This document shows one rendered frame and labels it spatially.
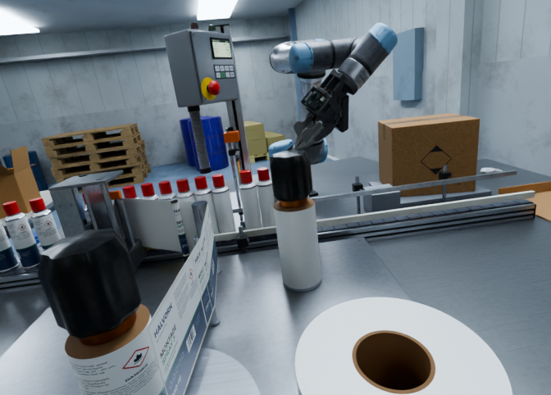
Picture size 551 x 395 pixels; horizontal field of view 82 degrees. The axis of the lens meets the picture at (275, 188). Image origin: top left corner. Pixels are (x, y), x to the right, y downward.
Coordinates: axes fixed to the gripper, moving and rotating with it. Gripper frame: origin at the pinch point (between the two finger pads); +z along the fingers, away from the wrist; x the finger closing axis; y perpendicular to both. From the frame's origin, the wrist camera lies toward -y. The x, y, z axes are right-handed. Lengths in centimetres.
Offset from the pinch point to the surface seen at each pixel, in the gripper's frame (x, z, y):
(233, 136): -19.4, 10.4, 3.8
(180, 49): -30.8, 0.5, 26.3
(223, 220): -5.5, 31.1, -1.2
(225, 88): -26.5, 0.9, 11.0
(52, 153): -502, 265, -128
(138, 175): -438, 219, -240
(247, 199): -4.6, 21.7, -2.4
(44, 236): -30, 67, 27
